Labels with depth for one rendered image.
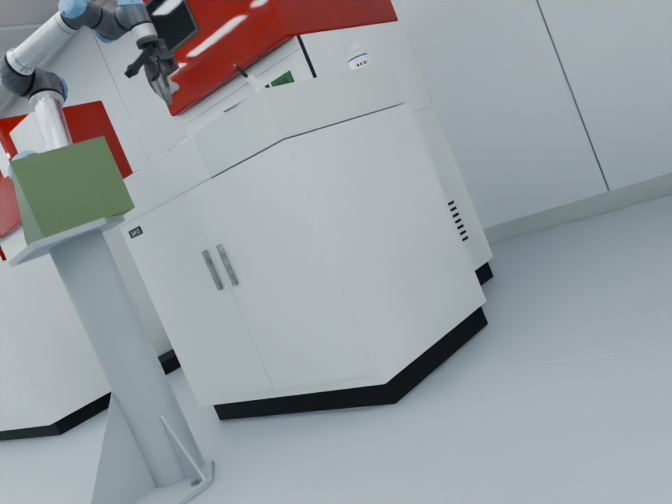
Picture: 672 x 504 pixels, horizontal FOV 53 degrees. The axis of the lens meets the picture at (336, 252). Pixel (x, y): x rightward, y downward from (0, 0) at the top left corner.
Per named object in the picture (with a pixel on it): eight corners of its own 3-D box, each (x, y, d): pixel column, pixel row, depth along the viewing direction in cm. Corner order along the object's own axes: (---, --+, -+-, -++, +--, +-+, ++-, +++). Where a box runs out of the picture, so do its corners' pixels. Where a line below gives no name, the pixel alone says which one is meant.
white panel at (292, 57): (218, 196, 312) (183, 114, 309) (341, 135, 256) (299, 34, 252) (213, 197, 310) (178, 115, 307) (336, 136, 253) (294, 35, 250)
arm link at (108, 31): (82, 14, 218) (105, -2, 213) (110, 28, 228) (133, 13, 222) (84, 36, 216) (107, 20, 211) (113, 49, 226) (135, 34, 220)
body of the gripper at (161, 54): (180, 69, 219) (165, 34, 218) (159, 73, 213) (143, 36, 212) (168, 79, 224) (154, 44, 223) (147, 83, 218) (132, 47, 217)
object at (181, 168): (147, 215, 254) (132, 181, 253) (233, 170, 216) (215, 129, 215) (126, 223, 248) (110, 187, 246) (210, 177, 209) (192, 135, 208)
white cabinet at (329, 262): (312, 355, 303) (240, 185, 297) (495, 322, 237) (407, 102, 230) (204, 428, 257) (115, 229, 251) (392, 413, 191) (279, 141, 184)
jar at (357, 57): (362, 75, 234) (351, 49, 233) (377, 67, 229) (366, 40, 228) (349, 78, 229) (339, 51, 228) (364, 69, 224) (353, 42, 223)
